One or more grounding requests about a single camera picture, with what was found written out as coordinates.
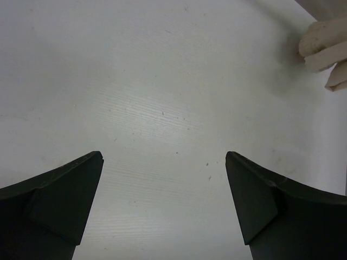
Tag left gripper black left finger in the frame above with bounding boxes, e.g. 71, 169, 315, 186
1, 151, 104, 259

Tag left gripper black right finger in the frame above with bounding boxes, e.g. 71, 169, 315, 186
226, 152, 346, 259

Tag beige trousers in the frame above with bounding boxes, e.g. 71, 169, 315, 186
298, 16, 346, 92

